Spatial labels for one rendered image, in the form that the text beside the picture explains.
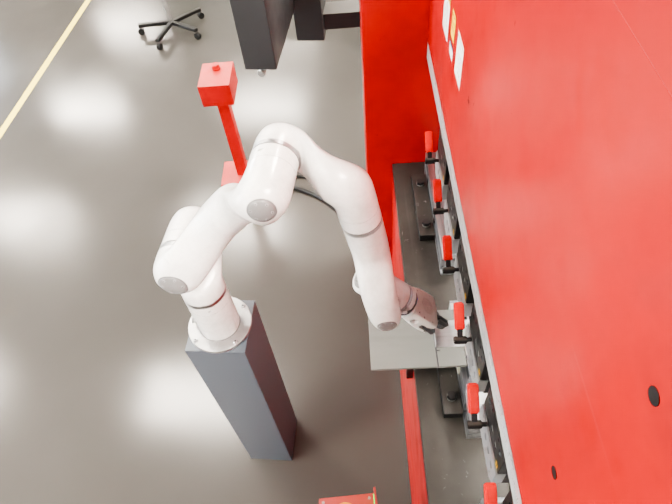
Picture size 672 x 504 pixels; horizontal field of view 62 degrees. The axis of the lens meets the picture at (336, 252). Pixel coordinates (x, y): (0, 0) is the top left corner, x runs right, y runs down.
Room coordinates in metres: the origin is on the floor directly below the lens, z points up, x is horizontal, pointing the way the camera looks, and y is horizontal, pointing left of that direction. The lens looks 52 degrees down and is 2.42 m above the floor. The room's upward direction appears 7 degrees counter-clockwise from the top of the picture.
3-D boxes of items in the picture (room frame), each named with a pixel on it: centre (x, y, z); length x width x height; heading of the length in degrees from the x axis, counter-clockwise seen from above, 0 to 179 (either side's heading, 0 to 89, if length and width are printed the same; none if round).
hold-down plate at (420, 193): (1.35, -0.33, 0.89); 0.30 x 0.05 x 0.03; 175
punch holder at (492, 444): (0.37, -0.31, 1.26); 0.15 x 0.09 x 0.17; 175
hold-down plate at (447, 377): (0.71, -0.28, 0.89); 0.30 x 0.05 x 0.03; 175
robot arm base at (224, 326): (0.88, 0.37, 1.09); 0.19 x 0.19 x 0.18
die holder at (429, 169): (1.29, -0.39, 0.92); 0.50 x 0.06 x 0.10; 175
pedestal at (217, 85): (2.47, 0.49, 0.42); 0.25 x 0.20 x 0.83; 85
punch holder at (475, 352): (0.57, -0.33, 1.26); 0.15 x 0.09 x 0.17; 175
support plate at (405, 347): (0.76, -0.20, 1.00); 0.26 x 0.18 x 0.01; 85
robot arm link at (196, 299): (0.91, 0.36, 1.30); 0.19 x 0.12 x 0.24; 167
